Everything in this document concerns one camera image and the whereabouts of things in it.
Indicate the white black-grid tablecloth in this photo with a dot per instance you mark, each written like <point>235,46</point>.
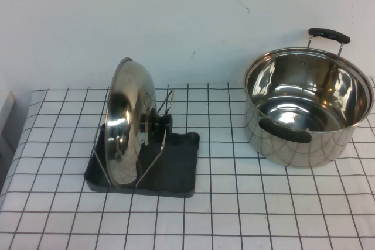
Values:
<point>234,217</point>

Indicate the stainless steel pot lid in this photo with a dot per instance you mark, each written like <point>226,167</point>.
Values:
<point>123,133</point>

